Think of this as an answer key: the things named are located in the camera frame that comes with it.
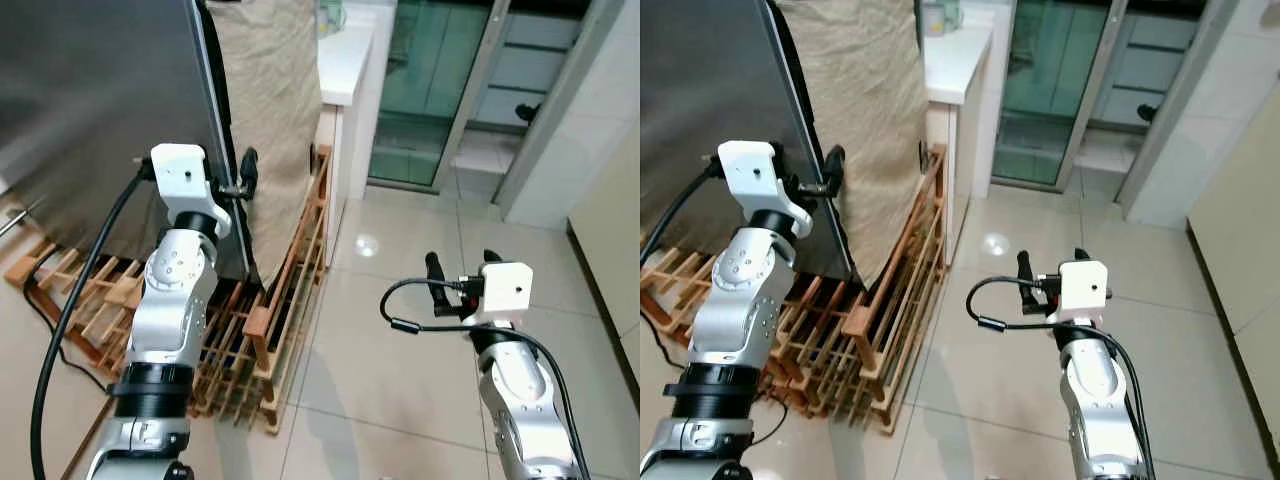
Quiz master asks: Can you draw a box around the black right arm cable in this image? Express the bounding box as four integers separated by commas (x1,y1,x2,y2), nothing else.
965,274,1159,480
380,277,593,480

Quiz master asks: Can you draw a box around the grey door frame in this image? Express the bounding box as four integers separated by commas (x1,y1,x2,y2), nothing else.
492,0,629,225
1114,0,1249,225

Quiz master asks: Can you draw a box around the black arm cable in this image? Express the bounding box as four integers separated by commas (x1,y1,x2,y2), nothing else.
380,277,593,480
965,274,1159,480
640,163,723,267
30,163,153,480

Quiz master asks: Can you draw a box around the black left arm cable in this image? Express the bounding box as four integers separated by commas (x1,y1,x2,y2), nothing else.
30,163,153,480
640,163,723,267

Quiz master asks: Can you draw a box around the thin black floor cable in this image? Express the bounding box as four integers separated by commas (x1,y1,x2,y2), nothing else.
648,328,693,389
22,262,113,394

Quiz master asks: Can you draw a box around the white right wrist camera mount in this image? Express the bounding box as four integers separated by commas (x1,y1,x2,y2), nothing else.
1045,259,1112,327
464,261,535,329

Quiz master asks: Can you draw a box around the beige draped cloth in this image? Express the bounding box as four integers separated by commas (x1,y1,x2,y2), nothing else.
775,0,947,293
205,0,327,289

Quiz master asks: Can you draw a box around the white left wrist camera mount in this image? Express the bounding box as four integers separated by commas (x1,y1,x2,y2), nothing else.
148,144,233,239
716,140,814,241

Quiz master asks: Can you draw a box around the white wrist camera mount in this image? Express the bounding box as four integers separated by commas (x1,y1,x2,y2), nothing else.
1045,259,1112,327
148,144,233,239
716,140,814,241
464,261,535,329

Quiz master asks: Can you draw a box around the beige cabinet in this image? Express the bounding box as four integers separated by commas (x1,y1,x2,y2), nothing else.
566,125,641,406
1185,105,1280,446

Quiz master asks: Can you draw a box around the green glass sliding door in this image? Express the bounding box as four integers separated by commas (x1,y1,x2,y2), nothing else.
990,0,1113,189
367,0,501,193

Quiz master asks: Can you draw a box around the white counter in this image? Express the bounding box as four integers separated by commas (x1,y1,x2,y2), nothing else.
920,0,1017,267
316,0,397,263

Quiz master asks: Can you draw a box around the wooden slatted rack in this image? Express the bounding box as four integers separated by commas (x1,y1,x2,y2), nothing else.
4,144,333,437
642,142,949,437

